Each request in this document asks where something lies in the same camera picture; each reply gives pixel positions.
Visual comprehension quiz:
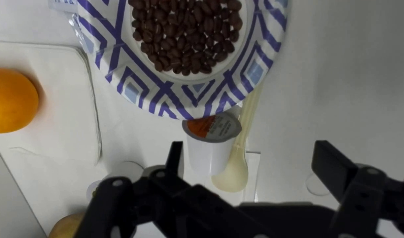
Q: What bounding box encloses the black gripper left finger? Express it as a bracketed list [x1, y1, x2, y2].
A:
[74, 141, 233, 238]

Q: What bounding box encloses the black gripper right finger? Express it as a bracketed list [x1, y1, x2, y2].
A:
[312, 139, 404, 238]

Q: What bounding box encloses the coffee pod with orange lid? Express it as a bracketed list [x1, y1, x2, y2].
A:
[181, 110, 243, 180]

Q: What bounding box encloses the pile of coffee beans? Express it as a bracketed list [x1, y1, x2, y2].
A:
[128, 0, 244, 77]

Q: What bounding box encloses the brown potato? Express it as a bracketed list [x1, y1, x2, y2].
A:
[49, 212, 87, 238]

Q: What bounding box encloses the white paper napkin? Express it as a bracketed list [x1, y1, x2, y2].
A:
[0, 42, 103, 223]

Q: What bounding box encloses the white plastic spoon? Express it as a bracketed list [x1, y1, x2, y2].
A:
[211, 88, 263, 194]

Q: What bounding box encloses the blue patterned paper bowl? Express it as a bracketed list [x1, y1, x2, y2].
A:
[71, 0, 292, 122]

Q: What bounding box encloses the orange citrus fruit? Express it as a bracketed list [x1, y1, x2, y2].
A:
[0, 67, 41, 135]

